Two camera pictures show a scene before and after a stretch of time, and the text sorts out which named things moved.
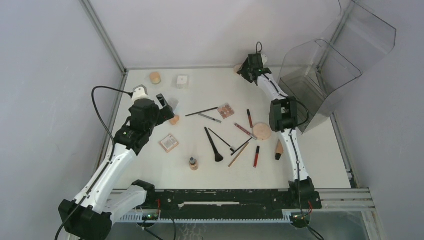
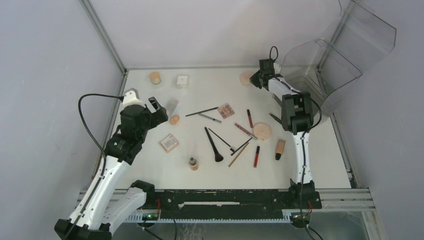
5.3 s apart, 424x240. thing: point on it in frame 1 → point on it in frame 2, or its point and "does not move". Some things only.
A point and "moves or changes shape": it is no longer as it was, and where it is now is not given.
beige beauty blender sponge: [173, 121] does not move
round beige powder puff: [262, 131] does not move
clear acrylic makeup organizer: [315, 72] does not move
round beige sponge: [236, 67] moves or changes shape
